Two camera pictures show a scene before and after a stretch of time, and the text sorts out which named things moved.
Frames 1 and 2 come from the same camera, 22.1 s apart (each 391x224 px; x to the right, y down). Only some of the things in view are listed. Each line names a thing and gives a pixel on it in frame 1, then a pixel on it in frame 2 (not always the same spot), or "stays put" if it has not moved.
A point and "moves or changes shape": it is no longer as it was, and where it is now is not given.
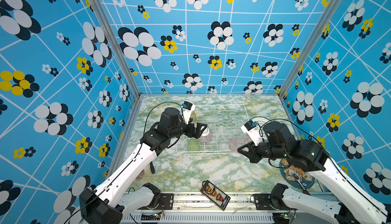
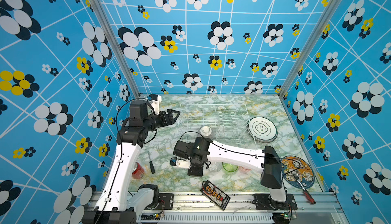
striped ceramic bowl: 206,136 stays put
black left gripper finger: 198,135 → 174,120
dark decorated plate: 287,172 stays put
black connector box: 217,196 stays put
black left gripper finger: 198,127 → 171,117
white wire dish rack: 225,122 stays put
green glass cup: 193,145 moves or changes shape
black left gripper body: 188,130 → 159,120
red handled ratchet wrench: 296,176 stays put
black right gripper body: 263,150 → 194,170
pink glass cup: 237,142 → 244,170
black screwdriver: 152,167 stays put
